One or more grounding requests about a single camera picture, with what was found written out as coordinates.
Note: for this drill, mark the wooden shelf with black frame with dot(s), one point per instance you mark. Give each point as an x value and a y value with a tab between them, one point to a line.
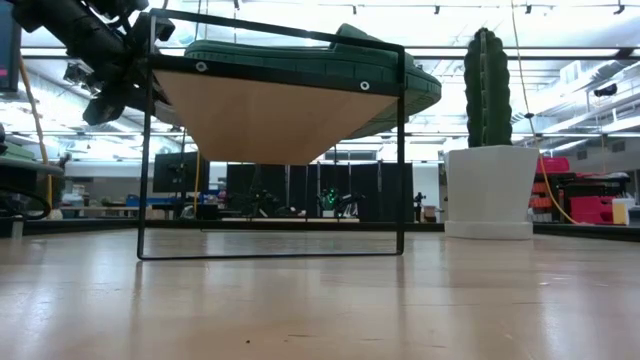
275	120

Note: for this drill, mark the green rubber slide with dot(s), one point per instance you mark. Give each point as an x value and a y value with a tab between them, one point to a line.
300	57

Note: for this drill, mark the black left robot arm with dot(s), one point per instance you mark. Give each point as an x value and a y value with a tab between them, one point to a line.
75	30

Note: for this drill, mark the dark background monitor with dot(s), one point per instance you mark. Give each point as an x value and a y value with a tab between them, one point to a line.
175	172

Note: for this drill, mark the computer monitor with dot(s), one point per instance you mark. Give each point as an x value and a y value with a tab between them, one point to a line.
7	60

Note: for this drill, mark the background robot with green lights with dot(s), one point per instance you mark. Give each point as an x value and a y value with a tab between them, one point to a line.
332	197

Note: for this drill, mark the green cactus plant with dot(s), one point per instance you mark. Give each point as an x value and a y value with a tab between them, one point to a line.
487	90

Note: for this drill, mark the white plant pot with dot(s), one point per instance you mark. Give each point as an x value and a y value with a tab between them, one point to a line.
492	190

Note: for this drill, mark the red storage bins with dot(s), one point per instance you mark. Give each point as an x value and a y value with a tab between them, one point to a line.
585	207

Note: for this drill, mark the black ceiling fixture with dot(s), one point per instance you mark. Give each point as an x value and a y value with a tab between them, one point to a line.
606	90

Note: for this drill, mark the small yellow box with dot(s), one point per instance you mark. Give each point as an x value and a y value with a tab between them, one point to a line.
620	212

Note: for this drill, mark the black partition wall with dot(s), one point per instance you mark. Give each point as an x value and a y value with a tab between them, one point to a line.
370	190

